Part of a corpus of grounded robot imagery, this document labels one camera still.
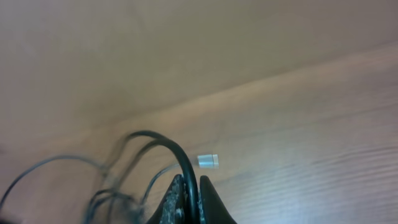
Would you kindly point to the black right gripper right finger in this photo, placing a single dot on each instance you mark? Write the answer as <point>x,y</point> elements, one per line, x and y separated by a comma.
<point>212,209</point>

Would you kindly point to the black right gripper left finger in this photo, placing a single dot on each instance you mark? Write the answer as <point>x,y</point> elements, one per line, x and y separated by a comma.
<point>172,206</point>

